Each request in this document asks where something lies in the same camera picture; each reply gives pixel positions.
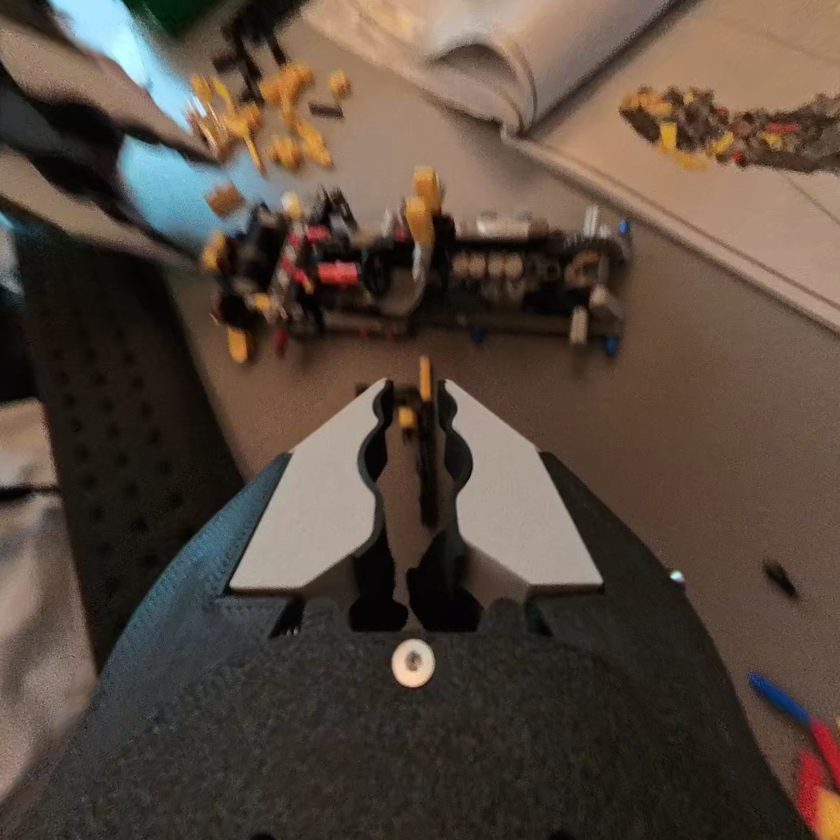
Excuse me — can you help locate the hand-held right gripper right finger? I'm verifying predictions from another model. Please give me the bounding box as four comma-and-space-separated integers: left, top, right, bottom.
438, 378, 605, 593

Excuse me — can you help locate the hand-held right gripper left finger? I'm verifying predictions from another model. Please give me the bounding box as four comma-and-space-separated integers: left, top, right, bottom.
228, 378, 393, 593

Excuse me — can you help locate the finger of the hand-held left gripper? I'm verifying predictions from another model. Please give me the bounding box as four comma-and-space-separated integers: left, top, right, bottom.
0, 13, 221, 166
0, 150, 206, 265

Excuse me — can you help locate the small black yellow lego assembly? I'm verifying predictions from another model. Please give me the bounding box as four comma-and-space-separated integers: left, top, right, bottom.
392, 354, 442, 529

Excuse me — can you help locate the partly built lego car chassis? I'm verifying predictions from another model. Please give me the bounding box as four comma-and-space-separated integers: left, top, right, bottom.
199, 166, 635, 363

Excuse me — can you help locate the black lego beam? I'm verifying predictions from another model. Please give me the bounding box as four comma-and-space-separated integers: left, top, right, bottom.
212, 12, 287, 101

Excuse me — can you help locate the group of yellow lego connectors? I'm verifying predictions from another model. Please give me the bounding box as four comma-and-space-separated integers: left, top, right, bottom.
185, 61, 353, 219

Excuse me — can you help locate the lego instruction booklet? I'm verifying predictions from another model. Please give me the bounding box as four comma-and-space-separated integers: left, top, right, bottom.
308, 0, 840, 330

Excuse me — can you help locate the pile of small lego pieces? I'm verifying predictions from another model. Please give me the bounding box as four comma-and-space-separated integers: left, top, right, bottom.
747, 671, 840, 840

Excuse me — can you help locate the green plastic bin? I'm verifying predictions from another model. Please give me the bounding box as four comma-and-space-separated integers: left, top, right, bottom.
123, 0, 219, 35

